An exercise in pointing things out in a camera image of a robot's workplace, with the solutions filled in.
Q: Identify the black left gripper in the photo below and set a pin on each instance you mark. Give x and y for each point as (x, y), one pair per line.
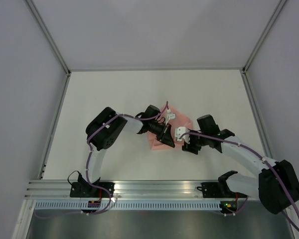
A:
(164, 136)

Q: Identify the right aluminium frame post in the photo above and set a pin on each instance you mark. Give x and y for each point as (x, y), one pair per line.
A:
(266, 31)

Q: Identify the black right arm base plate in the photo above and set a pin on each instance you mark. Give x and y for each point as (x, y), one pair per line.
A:
(212, 189)

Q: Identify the pink cloth napkin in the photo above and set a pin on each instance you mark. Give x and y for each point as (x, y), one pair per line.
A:
(180, 120)

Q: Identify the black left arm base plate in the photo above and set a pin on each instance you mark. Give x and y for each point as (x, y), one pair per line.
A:
(89, 190)

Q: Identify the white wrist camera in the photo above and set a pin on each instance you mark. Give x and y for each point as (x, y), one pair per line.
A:
(182, 134)
(169, 116)

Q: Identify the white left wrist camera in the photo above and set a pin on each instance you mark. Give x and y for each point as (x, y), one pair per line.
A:
(169, 116)

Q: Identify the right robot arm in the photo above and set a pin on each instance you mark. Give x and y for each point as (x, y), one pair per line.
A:
(273, 182)

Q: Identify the left aluminium frame post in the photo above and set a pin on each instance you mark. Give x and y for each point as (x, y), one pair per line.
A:
(47, 35)

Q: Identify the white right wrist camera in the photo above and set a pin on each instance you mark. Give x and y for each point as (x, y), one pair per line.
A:
(182, 134)

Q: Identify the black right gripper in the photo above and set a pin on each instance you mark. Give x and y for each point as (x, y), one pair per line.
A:
(189, 147)

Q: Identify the aluminium frame post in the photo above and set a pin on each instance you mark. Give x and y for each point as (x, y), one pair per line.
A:
(266, 31)
(47, 35)

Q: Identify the left side aluminium rail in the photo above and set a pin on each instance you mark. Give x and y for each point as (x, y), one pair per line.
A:
(50, 138)

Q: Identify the white slotted cable duct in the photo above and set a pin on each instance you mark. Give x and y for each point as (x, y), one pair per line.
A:
(130, 205)

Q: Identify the aluminium front rail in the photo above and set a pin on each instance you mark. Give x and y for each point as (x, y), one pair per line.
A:
(122, 190)

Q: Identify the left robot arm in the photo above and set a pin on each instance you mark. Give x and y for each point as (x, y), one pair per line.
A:
(105, 128)

